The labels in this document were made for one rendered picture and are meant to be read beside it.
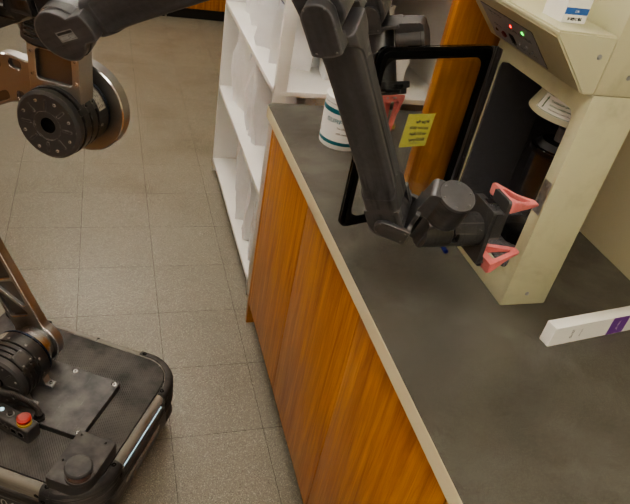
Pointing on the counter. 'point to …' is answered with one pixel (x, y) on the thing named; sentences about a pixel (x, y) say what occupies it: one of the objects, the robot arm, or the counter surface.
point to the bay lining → (504, 134)
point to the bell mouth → (550, 108)
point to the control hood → (561, 42)
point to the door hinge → (477, 111)
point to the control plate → (514, 34)
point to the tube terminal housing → (576, 150)
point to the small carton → (568, 10)
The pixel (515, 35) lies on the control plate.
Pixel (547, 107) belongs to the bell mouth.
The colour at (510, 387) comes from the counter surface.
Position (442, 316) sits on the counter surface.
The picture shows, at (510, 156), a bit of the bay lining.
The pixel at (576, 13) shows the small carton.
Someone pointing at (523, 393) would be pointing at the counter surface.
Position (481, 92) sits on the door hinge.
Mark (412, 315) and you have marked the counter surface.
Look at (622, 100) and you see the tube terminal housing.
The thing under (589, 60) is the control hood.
